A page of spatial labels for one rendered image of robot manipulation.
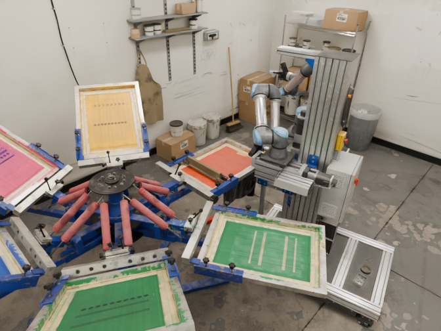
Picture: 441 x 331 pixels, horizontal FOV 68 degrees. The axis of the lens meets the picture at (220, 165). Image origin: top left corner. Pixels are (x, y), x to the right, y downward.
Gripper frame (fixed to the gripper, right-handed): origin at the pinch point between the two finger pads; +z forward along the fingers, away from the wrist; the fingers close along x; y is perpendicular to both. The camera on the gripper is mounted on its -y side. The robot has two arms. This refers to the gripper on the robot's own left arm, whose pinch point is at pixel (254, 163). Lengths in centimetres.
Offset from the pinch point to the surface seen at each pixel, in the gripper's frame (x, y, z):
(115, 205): 22, -124, -15
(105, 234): 0, -144, -18
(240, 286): -28, -49, 102
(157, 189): 19, -93, -13
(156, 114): 223, 51, 41
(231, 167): 17.3, -11.7, 6.5
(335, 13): 90, 289, -79
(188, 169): 43, -43, 6
